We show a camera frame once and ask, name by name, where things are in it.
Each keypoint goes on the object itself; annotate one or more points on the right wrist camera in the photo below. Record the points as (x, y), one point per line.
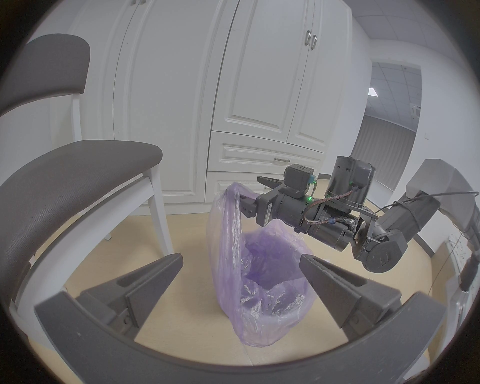
(296, 178)

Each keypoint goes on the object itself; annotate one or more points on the purple plastic bag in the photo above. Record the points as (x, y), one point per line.
(232, 262)

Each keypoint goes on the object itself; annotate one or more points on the dark grey white chair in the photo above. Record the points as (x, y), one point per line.
(75, 176)

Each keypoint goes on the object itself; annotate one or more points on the ceiling light panel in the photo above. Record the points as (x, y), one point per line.
(373, 92)

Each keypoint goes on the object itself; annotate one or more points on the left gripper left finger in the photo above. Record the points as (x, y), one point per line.
(142, 296)

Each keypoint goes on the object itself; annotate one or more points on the white wardrobe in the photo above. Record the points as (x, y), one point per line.
(243, 75)

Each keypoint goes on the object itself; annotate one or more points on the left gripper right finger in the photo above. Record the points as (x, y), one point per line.
(337, 296)

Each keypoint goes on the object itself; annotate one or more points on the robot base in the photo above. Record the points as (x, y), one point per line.
(454, 258)

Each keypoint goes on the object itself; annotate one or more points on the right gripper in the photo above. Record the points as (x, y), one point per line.
(288, 213)

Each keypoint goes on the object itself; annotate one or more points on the grey curtain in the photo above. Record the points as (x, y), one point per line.
(386, 150)

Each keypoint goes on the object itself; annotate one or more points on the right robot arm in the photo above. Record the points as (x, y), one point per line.
(393, 232)

